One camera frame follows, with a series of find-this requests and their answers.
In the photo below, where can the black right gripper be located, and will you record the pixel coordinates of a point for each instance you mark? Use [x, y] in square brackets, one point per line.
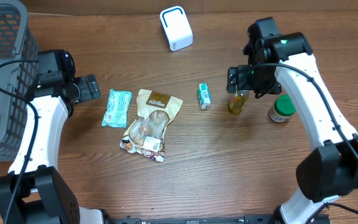
[241, 76]

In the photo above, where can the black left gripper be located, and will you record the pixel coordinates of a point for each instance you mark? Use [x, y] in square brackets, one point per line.
[86, 93]

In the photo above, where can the yellow liquid bottle silver cap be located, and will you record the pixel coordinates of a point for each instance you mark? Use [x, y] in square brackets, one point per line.
[237, 101]

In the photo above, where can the green lid white jar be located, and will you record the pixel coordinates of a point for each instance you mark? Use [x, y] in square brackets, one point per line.
[282, 109]

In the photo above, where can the teal wet wipes pack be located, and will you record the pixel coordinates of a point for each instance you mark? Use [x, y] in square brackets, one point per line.
[117, 108]

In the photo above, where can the small green white carton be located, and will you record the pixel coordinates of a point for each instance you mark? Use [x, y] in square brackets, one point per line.
[204, 97]

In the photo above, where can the brown snack pouch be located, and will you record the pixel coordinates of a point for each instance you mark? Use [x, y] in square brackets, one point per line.
[146, 135]

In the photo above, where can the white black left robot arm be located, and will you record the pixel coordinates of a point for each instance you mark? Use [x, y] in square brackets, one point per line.
[33, 191]

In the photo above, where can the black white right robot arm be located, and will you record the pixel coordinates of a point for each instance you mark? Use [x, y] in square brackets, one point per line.
[286, 62]

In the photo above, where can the grey plastic mesh basket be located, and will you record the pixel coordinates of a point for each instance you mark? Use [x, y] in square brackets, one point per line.
[18, 67]

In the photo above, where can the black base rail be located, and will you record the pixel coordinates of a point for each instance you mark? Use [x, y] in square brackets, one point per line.
[247, 219]

